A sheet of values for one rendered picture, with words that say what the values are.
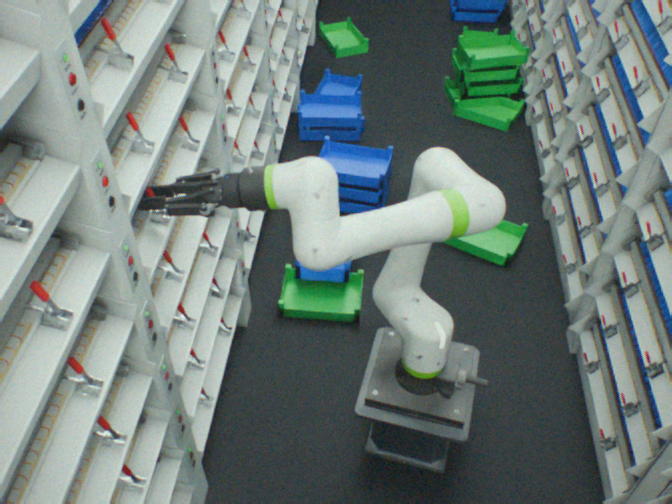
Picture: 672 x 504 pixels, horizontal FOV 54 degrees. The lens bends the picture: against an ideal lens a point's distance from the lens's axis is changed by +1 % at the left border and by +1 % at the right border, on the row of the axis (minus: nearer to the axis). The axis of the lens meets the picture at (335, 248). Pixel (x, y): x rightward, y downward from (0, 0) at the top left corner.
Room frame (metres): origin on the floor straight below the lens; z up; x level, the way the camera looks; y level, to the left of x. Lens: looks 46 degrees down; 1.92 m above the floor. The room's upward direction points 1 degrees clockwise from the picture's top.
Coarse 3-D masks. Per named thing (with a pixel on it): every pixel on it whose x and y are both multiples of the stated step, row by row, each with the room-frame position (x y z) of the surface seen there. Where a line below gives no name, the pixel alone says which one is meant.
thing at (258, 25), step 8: (256, 16) 2.18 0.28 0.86; (256, 24) 2.18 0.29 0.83; (256, 32) 2.18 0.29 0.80; (264, 32) 2.19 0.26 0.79; (264, 56) 2.18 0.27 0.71; (264, 64) 2.18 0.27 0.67; (264, 72) 2.18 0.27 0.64; (264, 80) 2.18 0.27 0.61; (272, 88) 2.26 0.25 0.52; (264, 112) 2.18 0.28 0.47; (264, 120) 2.18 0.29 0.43; (272, 136) 2.19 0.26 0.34; (272, 144) 2.18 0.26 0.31; (272, 152) 2.18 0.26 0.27; (272, 160) 2.18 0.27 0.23
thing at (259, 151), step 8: (264, 128) 2.17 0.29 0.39; (272, 128) 2.17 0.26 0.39; (256, 136) 2.13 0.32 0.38; (264, 136) 2.16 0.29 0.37; (256, 144) 2.02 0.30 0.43; (264, 144) 2.11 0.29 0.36; (256, 152) 2.01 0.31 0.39; (264, 152) 2.05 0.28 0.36; (256, 160) 2.00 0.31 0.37; (240, 208) 1.72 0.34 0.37; (240, 216) 1.68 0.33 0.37; (248, 216) 1.69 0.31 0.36; (240, 224) 1.64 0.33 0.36
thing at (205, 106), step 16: (192, 96) 1.48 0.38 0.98; (208, 96) 1.48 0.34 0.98; (208, 112) 1.48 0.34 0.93; (192, 128) 1.39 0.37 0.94; (208, 128) 1.41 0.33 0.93; (176, 144) 1.32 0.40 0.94; (176, 160) 1.26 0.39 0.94; (192, 160) 1.27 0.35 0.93; (160, 176) 1.19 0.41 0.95; (176, 176) 1.20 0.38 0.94; (160, 224) 1.04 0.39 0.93; (144, 240) 0.99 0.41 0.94; (160, 240) 1.00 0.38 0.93; (144, 256) 0.94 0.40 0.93; (160, 256) 0.97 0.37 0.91
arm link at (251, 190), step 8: (248, 168) 1.04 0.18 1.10; (256, 168) 1.05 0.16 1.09; (264, 168) 1.04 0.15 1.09; (240, 176) 1.03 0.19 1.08; (248, 176) 1.02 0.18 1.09; (256, 176) 1.02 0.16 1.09; (240, 184) 1.01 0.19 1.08; (248, 184) 1.01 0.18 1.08; (256, 184) 1.01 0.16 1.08; (240, 192) 1.00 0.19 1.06; (248, 192) 1.00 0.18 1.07; (256, 192) 1.00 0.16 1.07; (264, 192) 0.99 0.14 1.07; (248, 200) 0.99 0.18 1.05; (256, 200) 0.99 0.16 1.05; (264, 200) 0.99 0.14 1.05; (248, 208) 0.99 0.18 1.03; (256, 208) 0.99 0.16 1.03; (264, 208) 0.99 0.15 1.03
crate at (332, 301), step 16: (288, 272) 1.70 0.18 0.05; (288, 288) 1.66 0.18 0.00; (304, 288) 1.66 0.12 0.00; (320, 288) 1.67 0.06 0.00; (336, 288) 1.67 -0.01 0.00; (352, 288) 1.67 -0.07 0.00; (288, 304) 1.58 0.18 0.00; (304, 304) 1.58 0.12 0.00; (320, 304) 1.58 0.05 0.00; (336, 304) 1.59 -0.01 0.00; (352, 304) 1.59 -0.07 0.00; (320, 320) 1.51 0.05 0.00; (336, 320) 1.51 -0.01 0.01; (352, 320) 1.50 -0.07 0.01
